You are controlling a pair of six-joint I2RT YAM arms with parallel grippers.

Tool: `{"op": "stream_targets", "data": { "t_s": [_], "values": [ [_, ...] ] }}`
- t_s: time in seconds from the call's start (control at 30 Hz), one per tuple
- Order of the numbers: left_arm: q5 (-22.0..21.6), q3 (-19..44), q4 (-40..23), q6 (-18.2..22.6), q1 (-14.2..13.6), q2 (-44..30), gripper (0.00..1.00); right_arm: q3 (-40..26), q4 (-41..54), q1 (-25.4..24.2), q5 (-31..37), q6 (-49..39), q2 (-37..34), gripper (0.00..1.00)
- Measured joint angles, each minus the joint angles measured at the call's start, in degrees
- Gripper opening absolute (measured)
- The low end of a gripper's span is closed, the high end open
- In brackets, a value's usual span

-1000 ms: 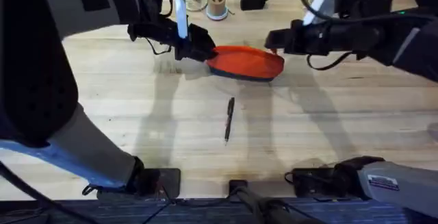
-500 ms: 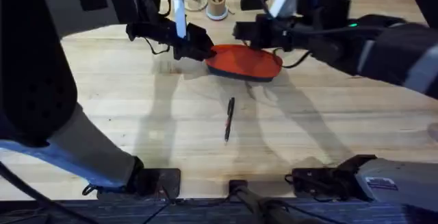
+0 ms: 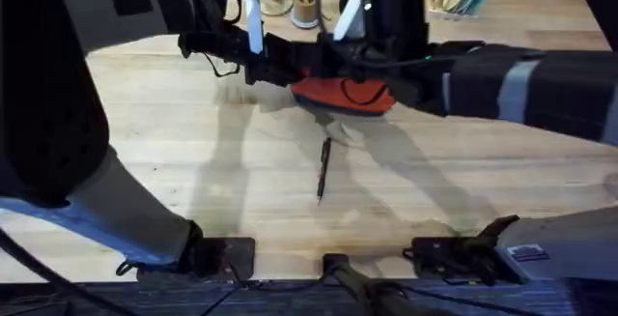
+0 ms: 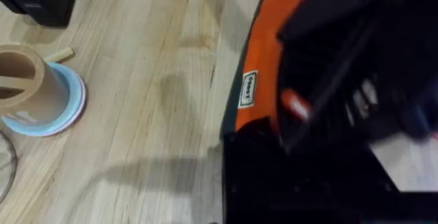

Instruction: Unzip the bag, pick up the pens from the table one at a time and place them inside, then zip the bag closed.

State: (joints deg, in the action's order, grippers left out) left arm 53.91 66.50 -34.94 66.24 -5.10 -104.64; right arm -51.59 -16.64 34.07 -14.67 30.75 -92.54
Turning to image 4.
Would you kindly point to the short wooden stick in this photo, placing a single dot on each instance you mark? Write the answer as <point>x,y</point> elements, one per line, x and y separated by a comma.
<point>61,55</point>

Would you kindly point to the white pen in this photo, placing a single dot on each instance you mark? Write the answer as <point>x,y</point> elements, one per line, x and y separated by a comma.
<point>369,93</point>

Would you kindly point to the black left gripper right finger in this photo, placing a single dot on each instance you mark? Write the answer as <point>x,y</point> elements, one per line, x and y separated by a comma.
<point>335,183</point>

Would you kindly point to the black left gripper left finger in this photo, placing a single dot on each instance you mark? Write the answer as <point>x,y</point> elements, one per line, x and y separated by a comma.
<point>253,176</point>

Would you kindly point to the orange and black zip bag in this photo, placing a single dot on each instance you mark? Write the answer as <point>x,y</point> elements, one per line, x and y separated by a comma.
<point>263,46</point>

